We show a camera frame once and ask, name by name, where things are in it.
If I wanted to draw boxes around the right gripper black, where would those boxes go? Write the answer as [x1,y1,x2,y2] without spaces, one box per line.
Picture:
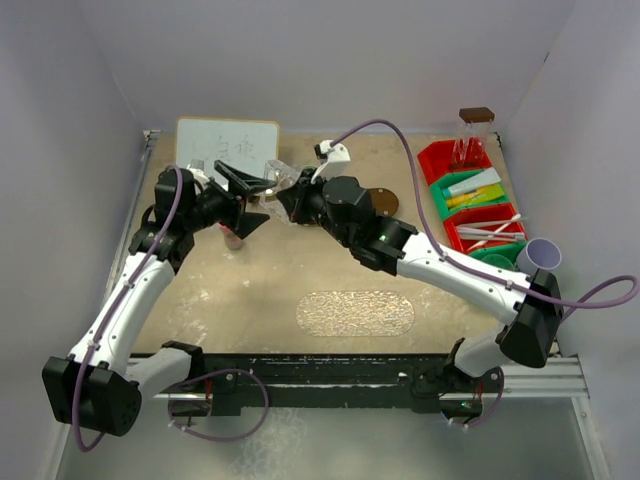
[279,167,355,248]

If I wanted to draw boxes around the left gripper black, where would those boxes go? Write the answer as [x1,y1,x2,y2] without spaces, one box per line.
[184,164,277,238]

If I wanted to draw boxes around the clear acrylic toothbrush holder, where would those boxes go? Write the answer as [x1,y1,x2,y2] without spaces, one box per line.
[258,159,301,225]

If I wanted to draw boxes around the white grey toothpaste tube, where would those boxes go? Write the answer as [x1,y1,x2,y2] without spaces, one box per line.
[443,167,501,198]

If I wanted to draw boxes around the purple plastic cup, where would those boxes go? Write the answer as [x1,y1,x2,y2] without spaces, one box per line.
[516,238,562,275]

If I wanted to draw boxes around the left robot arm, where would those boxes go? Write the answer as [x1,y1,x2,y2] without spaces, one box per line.
[42,161,276,451]

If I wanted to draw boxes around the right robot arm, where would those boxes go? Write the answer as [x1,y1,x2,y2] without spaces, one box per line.
[276,169,563,391]

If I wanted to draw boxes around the dark wooden oval tray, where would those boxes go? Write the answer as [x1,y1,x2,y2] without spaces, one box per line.
[370,188,399,216]

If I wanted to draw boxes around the white toothbrush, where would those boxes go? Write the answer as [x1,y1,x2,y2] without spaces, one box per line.
[456,214,525,250]

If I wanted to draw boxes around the yellow toothpaste tube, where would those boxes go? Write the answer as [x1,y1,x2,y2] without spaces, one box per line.
[446,183,505,209]

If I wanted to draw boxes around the pink cap bottle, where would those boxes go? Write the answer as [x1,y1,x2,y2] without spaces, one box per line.
[219,225,244,251]

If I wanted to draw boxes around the textured clear oval mat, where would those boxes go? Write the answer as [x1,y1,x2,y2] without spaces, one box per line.
[296,290,415,337]

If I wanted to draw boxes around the red bin far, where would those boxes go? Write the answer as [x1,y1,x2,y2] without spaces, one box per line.
[417,138,492,186]

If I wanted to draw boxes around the clear jar brown lid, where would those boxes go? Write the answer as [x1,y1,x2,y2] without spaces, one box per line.
[451,106,495,169]

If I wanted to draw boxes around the green bin cups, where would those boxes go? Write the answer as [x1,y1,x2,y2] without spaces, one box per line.
[470,242,526,271]

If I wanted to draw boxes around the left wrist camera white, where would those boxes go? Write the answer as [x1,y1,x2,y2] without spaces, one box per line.
[187,159,211,185]

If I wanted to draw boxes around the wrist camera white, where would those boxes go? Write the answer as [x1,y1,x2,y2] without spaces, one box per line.
[187,159,211,185]
[311,140,351,184]

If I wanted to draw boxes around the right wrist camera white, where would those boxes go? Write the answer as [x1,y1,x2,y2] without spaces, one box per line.
[311,140,351,184]

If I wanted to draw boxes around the small whiteboard wooden frame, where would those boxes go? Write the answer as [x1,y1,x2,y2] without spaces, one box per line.
[175,116,280,184]

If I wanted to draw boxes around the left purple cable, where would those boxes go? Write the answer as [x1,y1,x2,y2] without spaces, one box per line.
[72,164,184,453]

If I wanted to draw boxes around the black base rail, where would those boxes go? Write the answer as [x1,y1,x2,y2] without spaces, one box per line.
[154,352,504,416]

